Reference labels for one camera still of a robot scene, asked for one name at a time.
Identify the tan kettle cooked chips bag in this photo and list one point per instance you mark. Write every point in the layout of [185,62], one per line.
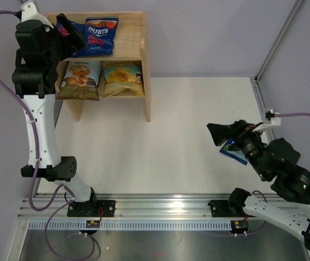
[121,77]

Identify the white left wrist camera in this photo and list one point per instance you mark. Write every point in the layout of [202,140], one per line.
[29,11]

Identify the white slotted cable duct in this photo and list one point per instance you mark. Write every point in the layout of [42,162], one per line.
[133,225]

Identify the light blue cassava chips bag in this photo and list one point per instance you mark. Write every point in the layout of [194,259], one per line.
[80,81]

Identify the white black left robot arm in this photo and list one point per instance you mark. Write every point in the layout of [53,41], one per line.
[41,48]

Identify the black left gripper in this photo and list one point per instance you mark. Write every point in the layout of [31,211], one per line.
[75,39]

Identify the wooden two-tier shelf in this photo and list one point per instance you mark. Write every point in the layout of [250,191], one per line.
[131,44]

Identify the blue Burts spicy chilli bag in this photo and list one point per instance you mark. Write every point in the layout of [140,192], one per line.
[73,45]

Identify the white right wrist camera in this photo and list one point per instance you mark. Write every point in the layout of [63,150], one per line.
[271,120]

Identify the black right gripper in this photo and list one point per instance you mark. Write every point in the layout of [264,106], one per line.
[220,132]

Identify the Burts sea salt vinegar bag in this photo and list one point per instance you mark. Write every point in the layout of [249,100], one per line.
[233,149]

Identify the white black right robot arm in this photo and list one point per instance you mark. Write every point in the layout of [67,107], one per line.
[276,163]

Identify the aluminium mounting rail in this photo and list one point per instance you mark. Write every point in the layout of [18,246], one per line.
[149,206]

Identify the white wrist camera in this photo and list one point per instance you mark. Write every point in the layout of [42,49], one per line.
[271,120]
[29,11]

